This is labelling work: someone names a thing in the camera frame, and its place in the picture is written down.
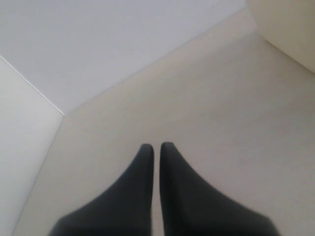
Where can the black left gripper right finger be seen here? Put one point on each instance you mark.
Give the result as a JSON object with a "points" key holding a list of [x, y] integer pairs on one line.
{"points": [[192, 207]]}

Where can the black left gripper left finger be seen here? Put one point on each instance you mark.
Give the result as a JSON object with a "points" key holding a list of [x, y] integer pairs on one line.
{"points": [[124, 209]]}

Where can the cream plastic bin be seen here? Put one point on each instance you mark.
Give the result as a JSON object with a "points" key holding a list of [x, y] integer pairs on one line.
{"points": [[289, 25]]}

